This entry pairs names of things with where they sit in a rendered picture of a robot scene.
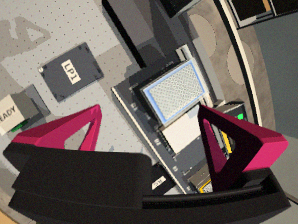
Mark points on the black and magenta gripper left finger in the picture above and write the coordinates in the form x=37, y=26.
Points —
x=53, y=134

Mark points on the beige ready button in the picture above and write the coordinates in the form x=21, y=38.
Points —
x=21, y=110

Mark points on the blue and black tip rack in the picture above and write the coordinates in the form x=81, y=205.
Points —
x=147, y=81

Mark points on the yellow tip rack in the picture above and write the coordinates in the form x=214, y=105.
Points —
x=201, y=180

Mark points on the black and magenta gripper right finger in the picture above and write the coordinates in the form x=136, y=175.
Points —
x=256, y=147

